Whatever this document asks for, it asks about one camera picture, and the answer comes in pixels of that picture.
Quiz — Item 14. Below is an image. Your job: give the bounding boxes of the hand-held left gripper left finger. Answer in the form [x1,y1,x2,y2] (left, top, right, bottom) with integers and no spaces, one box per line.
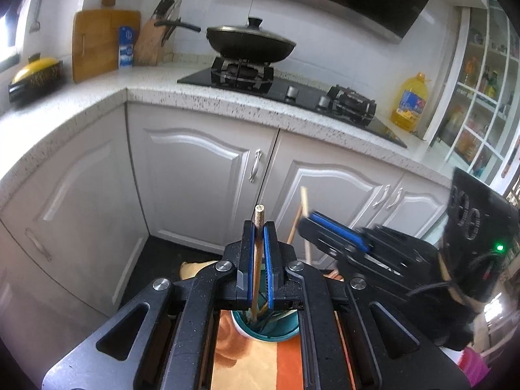
[43,219,261,390]

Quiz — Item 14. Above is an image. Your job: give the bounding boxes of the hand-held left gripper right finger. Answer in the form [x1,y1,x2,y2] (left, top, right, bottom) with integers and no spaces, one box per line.
[262,221,472,390]

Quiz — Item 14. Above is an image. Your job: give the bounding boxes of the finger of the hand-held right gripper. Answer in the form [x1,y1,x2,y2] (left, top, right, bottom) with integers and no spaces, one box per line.
[298,217,358,264]
[309,210,372,253]

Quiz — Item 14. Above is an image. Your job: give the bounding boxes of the brown wooden chopstick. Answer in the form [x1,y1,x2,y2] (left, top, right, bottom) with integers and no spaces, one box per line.
[287,206,305,245]

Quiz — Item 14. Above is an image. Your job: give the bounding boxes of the long light wooden chopstick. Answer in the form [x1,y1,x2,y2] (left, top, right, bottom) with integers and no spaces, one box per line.
[300,187,314,266]

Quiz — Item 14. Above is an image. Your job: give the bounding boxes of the floral utensil holder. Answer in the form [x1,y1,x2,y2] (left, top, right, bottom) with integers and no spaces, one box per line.
[229,308,301,342]

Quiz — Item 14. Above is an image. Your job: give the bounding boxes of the grey cabinet door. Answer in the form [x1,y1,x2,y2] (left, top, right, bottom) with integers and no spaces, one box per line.
[378,173,452,241]
[260,133,406,261]
[0,103,148,319]
[127,103,281,254]

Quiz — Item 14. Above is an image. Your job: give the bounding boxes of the orange printed blanket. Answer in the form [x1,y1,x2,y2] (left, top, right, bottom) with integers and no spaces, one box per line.
[179,260,358,390]

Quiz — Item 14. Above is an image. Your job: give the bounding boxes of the yellow cooking oil bottle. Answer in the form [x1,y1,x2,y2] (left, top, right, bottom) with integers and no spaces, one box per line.
[390,72,431,133]

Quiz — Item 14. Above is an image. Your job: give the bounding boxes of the black gas stove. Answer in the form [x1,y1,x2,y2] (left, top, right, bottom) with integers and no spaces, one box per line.
[176,57,409,149]

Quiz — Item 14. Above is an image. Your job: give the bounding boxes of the white shelf cabinet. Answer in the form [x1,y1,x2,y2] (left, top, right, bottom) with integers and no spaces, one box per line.
[430,0,520,185]

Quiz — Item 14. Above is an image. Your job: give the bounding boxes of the black wok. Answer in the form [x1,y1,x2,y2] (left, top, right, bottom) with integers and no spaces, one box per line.
[154,19,297,64]

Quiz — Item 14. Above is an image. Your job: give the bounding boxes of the glass wok lid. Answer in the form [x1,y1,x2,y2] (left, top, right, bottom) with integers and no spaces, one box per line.
[206,17,295,48]

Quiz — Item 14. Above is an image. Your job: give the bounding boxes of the wooden knife block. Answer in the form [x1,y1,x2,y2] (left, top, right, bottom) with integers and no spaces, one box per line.
[133,0,180,67]

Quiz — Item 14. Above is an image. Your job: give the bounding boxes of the blue and white packet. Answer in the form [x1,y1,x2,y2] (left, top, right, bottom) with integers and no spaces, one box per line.
[118,27,136,70]

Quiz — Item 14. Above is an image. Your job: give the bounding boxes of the wooden cutting board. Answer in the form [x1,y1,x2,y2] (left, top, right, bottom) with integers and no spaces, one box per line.
[72,9,142,84]

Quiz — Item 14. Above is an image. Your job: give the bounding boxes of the yellow and black container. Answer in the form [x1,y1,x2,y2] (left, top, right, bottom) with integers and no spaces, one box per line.
[8,57,66,103]

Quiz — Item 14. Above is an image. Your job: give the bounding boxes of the black cable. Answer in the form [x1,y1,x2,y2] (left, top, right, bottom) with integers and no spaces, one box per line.
[406,250,501,298]

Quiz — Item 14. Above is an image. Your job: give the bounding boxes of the silver cabinet handle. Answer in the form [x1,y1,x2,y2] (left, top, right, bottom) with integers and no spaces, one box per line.
[24,227,53,262]
[373,184,392,209]
[386,187,404,210]
[248,149,263,183]

